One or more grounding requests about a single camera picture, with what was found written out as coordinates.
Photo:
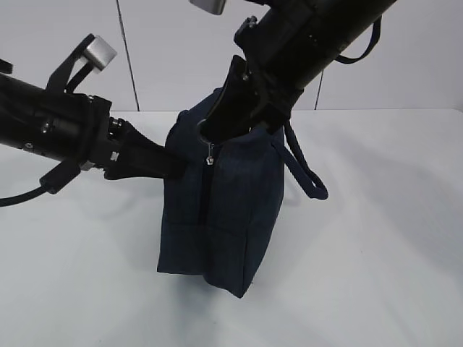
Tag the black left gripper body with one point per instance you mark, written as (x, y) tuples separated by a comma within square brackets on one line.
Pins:
[(101, 142)]

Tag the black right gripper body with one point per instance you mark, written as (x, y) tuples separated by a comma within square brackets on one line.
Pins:
[(272, 98)]

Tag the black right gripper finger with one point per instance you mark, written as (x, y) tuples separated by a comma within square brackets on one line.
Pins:
[(239, 105)]

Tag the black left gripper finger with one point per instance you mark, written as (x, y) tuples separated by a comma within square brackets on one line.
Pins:
[(157, 169), (137, 152)]

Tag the navy blue fabric lunch bag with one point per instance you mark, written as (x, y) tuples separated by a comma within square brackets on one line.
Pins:
[(218, 218)]

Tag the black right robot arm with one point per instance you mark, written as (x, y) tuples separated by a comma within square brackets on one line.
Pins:
[(283, 52)]

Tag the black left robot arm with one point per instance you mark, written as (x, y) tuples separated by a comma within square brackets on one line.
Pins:
[(64, 125)]

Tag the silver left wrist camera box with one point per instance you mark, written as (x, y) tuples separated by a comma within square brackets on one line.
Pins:
[(99, 54)]

